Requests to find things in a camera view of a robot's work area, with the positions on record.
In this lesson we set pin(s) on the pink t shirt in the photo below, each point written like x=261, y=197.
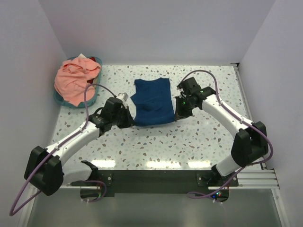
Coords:
x=73, y=76

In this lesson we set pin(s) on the beige garment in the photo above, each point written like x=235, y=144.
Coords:
x=95, y=81

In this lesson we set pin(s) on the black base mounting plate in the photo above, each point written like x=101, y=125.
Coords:
x=153, y=181

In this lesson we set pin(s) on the dark blue t shirt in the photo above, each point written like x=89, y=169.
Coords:
x=153, y=102

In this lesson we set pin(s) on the aluminium frame rail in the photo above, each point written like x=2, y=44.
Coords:
x=254, y=179

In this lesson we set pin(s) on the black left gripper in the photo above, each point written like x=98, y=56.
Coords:
x=126, y=117

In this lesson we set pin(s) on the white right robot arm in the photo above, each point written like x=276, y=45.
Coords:
x=249, y=143

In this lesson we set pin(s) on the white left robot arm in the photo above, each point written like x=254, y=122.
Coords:
x=46, y=168

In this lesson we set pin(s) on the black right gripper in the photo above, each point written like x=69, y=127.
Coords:
x=181, y=109

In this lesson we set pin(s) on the teal plastic laundry basket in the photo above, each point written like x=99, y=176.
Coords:
x=90, y=92

